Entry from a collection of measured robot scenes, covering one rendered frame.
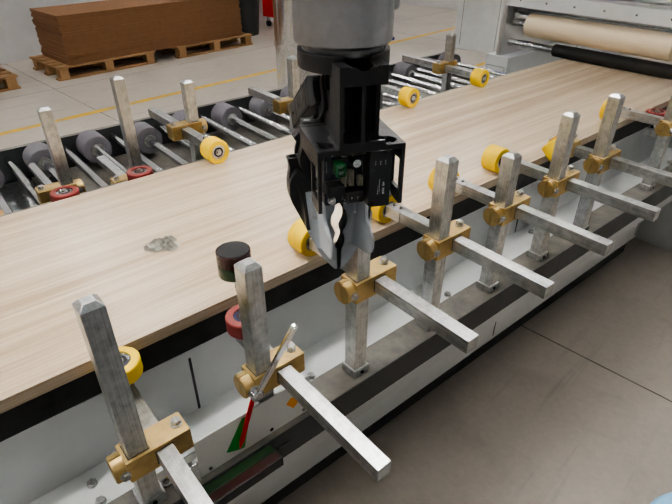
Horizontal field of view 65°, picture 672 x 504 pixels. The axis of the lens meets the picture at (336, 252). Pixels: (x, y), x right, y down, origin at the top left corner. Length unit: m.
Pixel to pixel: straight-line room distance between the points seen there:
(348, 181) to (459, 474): 1.64
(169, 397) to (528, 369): 1.57
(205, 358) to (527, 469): 1.24
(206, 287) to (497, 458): 1.26
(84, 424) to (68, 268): 0.38
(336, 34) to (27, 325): 0.98
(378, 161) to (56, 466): 1.00
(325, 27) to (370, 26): 0.03
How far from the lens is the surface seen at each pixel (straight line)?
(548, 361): 2.45
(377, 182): 0.42
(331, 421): 0.96
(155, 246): 1.38
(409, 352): 1.32
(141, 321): 1.15
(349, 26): 0.39
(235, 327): 1.08
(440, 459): 2.01
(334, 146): 0.40
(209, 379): 1.29
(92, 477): 1.29
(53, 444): 1.22
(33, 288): 1.35
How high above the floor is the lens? 1.60
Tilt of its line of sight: 33 degrees down
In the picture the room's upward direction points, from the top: straight up
